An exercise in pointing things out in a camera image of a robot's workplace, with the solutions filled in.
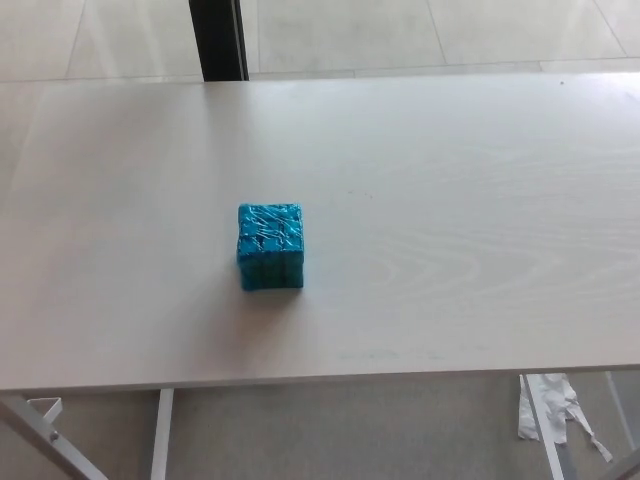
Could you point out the white metal table leg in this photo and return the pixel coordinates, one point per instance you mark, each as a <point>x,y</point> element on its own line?
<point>545,435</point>
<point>162,435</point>

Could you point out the black window frame post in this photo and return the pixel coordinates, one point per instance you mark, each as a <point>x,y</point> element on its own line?
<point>218,40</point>

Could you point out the white crumpled paper strip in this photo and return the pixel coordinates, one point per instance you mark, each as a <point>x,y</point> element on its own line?
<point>560,400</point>

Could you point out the blue foil-wrapped cube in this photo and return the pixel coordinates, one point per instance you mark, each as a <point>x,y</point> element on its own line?
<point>270,247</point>

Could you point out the grey diagonal frame beam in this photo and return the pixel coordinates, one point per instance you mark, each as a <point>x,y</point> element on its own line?
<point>45,442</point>

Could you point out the white metal bracket hook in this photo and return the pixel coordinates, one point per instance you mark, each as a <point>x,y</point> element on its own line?
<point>54,409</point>

